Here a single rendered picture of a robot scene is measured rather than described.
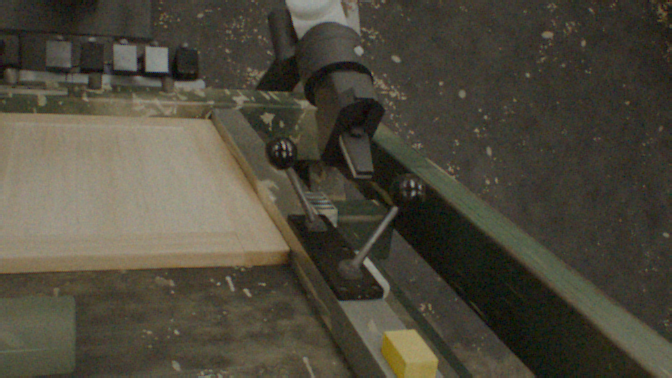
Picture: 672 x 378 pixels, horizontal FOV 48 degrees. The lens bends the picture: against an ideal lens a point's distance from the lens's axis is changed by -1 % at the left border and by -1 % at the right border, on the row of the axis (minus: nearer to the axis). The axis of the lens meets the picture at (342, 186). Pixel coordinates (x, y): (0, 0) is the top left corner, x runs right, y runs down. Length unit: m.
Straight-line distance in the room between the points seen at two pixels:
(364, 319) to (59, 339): 0.49
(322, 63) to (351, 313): 0.32
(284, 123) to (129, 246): 0.64
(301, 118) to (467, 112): 1.32
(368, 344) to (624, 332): 0.26
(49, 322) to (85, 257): 0.60
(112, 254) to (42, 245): 0.08
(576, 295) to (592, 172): 2.10
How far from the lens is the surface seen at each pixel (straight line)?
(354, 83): 0.89
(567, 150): 2.89
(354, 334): 0.72
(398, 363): 0.65
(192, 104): 1.41
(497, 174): 2.69
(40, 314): 0.27
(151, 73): 1.58
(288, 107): 1.45
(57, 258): 0.87
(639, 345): 0.78
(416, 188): 0.76
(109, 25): 2.26
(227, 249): 0.89
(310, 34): 0.96
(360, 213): 1.19
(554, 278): 0.88
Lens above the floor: 2.21
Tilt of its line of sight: 66 degrees down
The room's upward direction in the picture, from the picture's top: 55 degrees clockwise
